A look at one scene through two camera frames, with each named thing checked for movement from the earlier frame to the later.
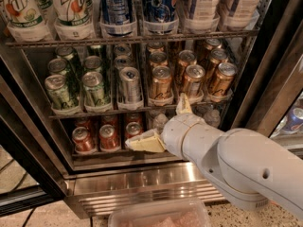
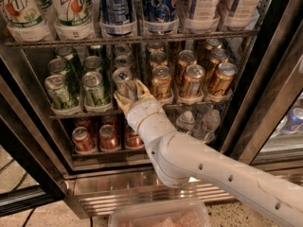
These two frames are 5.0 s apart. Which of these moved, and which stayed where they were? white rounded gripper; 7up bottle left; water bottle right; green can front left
Moved: white rounded gripper
Stayed: green can front left; water bottle right; 7up bottle left
